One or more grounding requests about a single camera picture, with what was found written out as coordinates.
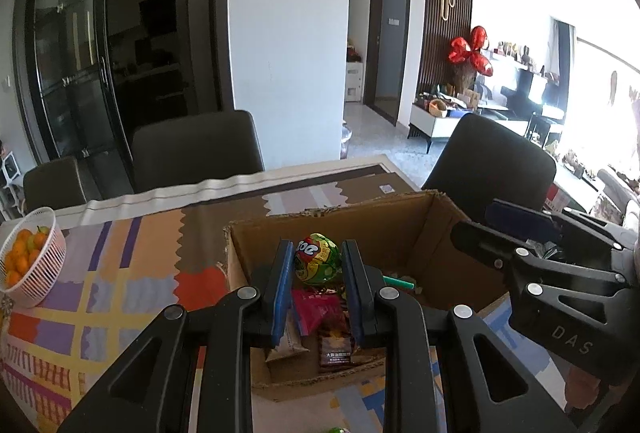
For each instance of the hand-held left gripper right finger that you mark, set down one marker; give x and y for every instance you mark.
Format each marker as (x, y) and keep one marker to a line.
(352, 293)

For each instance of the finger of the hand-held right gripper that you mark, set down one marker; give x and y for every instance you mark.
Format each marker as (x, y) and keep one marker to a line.
(520, 219)
(485, 240)

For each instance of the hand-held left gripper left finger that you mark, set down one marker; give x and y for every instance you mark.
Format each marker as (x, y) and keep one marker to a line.
(282, 293)

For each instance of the pink snack bag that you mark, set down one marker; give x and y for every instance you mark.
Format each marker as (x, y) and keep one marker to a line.
(315, 313)

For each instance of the tan pastry packet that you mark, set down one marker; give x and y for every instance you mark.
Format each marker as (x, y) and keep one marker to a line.
(290, 345)

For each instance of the brown cat biscuit packet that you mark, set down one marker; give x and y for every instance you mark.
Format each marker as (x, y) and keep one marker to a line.
(332, 353)

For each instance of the cardboard box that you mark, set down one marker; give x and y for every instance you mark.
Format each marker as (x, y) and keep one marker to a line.
(400, 233)

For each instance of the dark dining chair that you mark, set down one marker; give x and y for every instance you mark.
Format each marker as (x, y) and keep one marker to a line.
(200, 153)
(55, 185)
(490, 163)

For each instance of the white low cabinet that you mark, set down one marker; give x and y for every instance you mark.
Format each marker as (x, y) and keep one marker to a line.
(440, 125)

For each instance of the red foil balloon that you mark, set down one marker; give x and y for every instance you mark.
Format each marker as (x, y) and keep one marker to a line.
(462, 50)

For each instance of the patterned tablecloth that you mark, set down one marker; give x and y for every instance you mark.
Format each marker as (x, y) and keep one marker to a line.
(100, 338)

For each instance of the dark room door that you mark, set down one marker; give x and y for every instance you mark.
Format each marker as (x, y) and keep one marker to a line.
(390, 53)

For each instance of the pink plastic basket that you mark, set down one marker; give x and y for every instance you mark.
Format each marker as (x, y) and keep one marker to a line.
(45, 273)

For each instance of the pile of oranges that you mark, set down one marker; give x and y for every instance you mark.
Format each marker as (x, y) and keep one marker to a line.
(22, 253)

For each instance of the white storage rack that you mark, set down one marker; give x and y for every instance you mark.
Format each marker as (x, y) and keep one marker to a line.
(10, 173)

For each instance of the black glass sliding door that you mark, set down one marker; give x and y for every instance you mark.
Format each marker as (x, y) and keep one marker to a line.
(65, 63)

